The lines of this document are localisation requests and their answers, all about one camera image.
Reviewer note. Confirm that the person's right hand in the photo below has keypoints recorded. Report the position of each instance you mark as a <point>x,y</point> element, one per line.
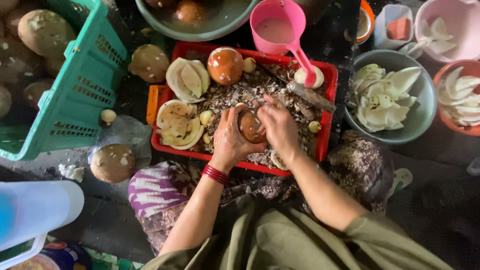
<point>279,125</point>

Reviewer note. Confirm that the person's left hand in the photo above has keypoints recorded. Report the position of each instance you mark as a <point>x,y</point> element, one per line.
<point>227,140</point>

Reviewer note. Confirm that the person's right fingers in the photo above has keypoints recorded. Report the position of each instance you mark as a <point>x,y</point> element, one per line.
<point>262,112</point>

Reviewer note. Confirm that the small brown peeled coconut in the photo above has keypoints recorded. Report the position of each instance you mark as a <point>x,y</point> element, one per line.
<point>250,128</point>

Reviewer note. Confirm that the heap of coconut shavings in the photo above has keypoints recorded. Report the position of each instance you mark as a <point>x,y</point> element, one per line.
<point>247,92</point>

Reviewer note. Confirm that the small pale coconut sprout ball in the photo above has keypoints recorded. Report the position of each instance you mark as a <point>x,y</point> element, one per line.
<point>206,138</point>
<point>108,116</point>
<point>314,126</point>
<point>249,65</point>
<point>205,117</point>

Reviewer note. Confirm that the large pale coconut sprout ball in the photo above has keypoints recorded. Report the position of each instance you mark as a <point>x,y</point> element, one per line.
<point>302,77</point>

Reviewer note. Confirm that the glossy brown coconut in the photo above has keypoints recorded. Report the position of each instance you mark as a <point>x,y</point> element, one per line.
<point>225,65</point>

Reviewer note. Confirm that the red bangles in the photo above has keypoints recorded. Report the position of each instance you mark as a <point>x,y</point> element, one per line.
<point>215,174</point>

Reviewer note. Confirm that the stack of split coconut shells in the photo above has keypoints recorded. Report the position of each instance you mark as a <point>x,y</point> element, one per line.
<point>187,79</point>
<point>178,124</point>

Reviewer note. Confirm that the pink plastic scoop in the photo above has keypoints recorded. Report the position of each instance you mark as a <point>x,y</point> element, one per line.
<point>281,30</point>

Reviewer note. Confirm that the red plastic tray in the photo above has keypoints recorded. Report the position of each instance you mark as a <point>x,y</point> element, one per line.
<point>180,50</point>

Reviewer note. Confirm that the grey-green water basin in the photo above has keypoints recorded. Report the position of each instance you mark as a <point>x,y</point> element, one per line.
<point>198,26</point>

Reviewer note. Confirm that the brown patterned garment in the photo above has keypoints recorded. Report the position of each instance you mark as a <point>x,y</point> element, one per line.
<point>360,165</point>

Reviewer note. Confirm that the pile of white coconut pieces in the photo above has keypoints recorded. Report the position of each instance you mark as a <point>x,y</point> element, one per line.
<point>380,99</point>

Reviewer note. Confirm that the brown husked coconut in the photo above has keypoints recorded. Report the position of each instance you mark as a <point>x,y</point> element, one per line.
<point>149,63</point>
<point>112,163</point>

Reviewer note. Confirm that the olive green garment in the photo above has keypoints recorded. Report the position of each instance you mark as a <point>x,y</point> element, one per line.
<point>285,240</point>

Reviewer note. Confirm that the purple and white cloth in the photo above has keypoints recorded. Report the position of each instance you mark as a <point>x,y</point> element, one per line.
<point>157,189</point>

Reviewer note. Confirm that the clear plastic bag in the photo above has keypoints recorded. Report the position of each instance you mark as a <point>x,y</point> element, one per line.
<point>129,137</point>

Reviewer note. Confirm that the small orange-rimmed bowl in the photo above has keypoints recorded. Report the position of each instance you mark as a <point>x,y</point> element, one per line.
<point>365,20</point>

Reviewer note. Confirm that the white and green sandal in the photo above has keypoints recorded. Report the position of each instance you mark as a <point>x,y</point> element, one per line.
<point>401,180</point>

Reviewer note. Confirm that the clear plastic container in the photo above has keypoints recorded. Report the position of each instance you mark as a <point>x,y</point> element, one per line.
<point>393,26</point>

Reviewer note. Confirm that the grey metal bowl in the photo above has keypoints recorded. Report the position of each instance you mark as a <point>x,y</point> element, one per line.
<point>420,112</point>

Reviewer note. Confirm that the green plastic crate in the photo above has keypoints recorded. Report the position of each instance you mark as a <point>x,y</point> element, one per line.
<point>84,86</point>

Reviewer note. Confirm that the orange plastic bowl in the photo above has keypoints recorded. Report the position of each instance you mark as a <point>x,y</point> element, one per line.
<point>442,75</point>

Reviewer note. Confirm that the few white coconut chunks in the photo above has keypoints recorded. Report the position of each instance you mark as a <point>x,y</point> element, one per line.
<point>437,39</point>

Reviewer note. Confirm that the heap of white coconut slices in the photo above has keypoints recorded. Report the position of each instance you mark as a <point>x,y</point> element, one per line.
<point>461,97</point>

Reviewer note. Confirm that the pink plastic bowl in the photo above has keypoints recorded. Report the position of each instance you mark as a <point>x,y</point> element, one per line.
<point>463,15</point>

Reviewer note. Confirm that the heap of brown husked coconuts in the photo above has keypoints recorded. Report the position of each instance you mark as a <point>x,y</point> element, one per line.
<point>33,48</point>

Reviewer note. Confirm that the white plastic jug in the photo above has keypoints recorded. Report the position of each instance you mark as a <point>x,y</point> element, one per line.
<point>33,210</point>

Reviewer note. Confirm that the colourful printed packet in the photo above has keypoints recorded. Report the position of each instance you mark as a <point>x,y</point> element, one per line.
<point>56,258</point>

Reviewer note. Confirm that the white plastic tub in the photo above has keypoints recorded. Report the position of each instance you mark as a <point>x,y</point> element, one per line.
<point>20,253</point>

